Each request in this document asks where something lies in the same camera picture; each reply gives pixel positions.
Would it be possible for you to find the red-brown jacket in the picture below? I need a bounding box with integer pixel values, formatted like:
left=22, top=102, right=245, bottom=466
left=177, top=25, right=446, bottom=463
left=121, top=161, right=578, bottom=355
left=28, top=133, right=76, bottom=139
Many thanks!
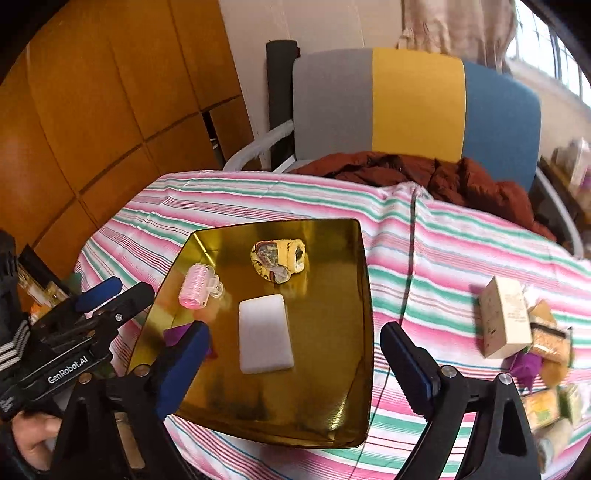
left=291, top=151, right=557, bottom=241

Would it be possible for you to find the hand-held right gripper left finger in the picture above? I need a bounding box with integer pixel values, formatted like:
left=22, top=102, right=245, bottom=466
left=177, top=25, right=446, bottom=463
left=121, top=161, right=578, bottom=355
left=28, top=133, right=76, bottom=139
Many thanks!
left=48, top=320, right=212, bottom=480

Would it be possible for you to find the beige patterned curtain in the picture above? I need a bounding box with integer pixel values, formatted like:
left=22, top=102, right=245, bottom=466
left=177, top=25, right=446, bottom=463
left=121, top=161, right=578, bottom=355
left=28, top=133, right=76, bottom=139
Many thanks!
left=397, top=0, right=518, bottom=75

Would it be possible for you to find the black rolled mat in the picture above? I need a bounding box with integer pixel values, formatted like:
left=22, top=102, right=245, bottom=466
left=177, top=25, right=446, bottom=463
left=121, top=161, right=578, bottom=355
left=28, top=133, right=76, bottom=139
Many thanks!
left=265, top=40, right=301, bottom=171

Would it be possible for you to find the grey yellow blue chair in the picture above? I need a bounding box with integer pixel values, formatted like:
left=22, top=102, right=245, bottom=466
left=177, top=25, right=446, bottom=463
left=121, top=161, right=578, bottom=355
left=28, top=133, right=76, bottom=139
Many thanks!
left=222, top=47, right=585, bottom=254

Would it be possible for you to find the yellow green snack packet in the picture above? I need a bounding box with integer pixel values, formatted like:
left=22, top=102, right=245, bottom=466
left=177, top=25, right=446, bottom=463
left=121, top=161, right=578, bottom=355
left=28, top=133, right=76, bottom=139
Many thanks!
left=522, top=388, right=561, bottom=432

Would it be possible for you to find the gold metal tray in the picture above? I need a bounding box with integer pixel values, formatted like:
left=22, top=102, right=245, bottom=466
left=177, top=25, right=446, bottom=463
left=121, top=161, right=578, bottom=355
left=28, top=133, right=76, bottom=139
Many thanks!
left=127, top=218, right=375, bottom=449

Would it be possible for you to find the white foam sponge block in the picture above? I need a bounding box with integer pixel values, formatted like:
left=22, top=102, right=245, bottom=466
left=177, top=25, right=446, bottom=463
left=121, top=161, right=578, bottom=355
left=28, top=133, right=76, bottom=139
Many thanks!
left=238, top=294, right=296, bottom=374

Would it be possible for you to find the cracker packet with dark band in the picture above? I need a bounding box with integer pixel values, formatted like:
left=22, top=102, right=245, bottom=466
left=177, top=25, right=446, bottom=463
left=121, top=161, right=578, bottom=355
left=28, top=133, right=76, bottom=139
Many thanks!
left=526, top=300, right=573, bottom=365

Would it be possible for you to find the white rice roll packet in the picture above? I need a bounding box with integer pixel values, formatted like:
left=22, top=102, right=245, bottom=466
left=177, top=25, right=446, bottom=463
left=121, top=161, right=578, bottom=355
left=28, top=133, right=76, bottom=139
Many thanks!
left=536, top=418, right=575, bottom=474

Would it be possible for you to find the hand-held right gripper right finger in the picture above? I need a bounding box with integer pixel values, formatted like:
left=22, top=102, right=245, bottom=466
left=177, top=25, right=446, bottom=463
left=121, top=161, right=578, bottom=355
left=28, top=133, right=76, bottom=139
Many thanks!
left=379, top=322, right=541, bottom=480

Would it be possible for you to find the person's left hand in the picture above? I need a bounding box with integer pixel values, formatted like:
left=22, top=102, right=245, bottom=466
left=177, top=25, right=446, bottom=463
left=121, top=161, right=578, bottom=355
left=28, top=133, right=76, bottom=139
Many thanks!
left=11, top=412, right=62, bottom=472

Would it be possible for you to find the yellow wrapped snack packet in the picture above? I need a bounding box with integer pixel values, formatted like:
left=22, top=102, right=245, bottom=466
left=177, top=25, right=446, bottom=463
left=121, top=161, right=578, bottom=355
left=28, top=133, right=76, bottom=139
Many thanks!
left=250, top=237, right=307, bottom=283

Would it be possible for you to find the barred window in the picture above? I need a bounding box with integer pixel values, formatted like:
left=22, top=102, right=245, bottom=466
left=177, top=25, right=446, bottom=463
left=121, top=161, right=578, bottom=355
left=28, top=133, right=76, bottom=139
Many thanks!
left=505, top=0, right=591, bottom=102

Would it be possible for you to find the pink green striped tablecloth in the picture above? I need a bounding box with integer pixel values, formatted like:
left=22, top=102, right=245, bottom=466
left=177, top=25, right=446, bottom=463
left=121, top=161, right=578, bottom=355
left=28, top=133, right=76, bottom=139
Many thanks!
left=74, top=171, right=591, bottom=480

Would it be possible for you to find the pink hair roller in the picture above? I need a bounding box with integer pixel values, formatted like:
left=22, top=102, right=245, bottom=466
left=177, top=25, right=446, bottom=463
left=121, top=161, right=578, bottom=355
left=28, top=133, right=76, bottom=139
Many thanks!
left=178, top=262, right=225, bottom=310

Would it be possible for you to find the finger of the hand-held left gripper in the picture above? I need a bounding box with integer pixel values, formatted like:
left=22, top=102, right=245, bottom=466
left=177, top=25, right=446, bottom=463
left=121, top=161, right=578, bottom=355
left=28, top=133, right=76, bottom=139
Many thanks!
left=34, top=276, right=123, bottom=334
left=74, top=282, right=156, bottom=344

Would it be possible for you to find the cream cardboard box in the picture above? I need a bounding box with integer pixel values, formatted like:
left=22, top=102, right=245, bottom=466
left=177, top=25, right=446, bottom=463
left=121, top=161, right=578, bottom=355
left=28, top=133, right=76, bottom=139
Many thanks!
left=478, top=275, right=534, bottom=359

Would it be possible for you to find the orange wooden wardrobe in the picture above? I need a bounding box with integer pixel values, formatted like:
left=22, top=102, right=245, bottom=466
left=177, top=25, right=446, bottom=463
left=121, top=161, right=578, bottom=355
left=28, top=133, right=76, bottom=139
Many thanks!
left=0, top=0, right=254, bottom=296

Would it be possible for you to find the small green box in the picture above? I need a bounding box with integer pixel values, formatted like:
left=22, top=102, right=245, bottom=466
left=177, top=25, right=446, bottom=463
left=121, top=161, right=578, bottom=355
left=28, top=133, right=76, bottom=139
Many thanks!
left=558, top=383, right=585, bottom=425

